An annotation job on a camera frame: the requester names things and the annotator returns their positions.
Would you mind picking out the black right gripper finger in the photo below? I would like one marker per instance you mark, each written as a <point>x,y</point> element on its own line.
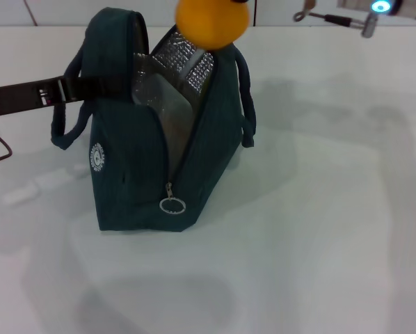
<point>240,1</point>

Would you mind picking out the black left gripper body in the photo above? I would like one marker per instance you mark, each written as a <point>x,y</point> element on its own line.
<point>20,99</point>

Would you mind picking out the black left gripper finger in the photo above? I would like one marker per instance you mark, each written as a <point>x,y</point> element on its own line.
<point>96,87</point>

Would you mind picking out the orange fruit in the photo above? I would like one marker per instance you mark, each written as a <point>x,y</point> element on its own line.
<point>211,24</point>

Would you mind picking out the dark teal insulated lunch bag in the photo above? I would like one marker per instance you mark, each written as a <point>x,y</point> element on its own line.
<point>135,174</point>

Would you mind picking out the white and silver right robot arm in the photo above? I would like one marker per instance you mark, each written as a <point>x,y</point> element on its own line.
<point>382,6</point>

